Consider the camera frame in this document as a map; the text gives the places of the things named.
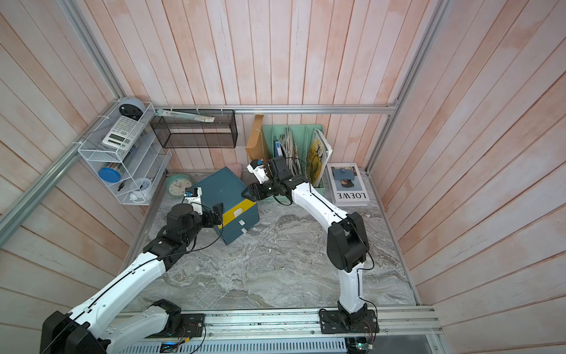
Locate yellow drawer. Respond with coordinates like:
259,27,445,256
218,199,259,230

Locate teal drawer cabinet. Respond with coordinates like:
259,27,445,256
195,168,256,245

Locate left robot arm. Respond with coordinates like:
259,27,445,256
40,203,224,353

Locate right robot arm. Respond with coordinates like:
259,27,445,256
242,156,370,316

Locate blue binder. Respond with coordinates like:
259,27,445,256
274,140,286,158

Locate brown envelope folder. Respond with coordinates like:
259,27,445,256
246,115,270,162

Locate green file organizer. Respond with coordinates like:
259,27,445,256
262,125,326,193

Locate newspapers in organizer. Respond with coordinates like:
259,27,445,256
279,127,307,176

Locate green alarm clock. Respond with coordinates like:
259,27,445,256
166,173,193,197

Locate yellow magazine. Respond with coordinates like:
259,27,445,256
307,128,333,187

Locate LOEWE book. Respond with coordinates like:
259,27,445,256
327,162,370,207

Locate ruler on basket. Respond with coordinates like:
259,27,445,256
156,109,215,123

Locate black mesh basket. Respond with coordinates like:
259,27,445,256
150,109,238,148

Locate blue lid jar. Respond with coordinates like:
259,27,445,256
97,162,122,184

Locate white calculator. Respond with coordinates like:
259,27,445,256
102,116,144,150

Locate round grey speaker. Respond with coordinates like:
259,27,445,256
119,97,146,121

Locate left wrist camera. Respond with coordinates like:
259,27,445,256
183,187,203,215

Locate white wire shelf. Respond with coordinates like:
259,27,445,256
78,101,172,206

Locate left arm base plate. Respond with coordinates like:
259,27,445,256
149,314,206,339

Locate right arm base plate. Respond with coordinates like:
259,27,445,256
318,308,380,334

